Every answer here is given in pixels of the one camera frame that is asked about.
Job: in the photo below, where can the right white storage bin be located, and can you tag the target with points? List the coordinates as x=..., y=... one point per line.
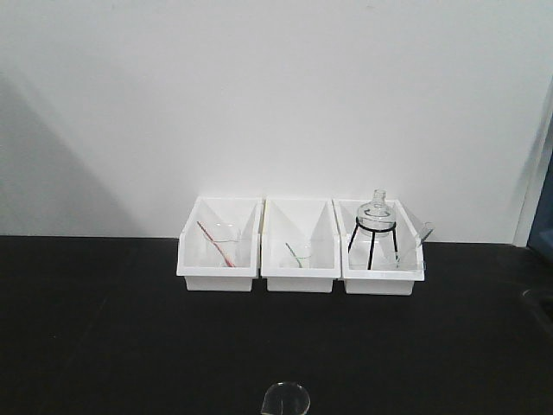
x=385, y=276

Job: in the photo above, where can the white storage bin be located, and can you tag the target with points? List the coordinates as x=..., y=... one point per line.
x=246, y=214
x=385, y=276
x=307, y=221

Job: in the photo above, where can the left white storage bin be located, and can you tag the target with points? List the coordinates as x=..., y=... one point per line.
x=246, y=214

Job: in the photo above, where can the glass flask bottle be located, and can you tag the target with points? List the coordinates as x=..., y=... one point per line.
x=376, y=215

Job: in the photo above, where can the beaker with green rod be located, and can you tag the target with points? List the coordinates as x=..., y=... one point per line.
x=296, y=255

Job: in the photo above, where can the beaker with red rod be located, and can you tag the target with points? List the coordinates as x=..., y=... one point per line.
x=221, y=246

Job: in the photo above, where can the middle white storage bin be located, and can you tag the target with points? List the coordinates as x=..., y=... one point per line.
x=307, y=221

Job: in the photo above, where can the clear glass beaker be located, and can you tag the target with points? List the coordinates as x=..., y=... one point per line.
x=286, y=397

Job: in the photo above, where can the clear test tube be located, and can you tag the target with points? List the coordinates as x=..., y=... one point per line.
x=423, y=233

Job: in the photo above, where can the black wire tripod stand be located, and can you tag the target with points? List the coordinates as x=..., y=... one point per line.
x=370, y=246

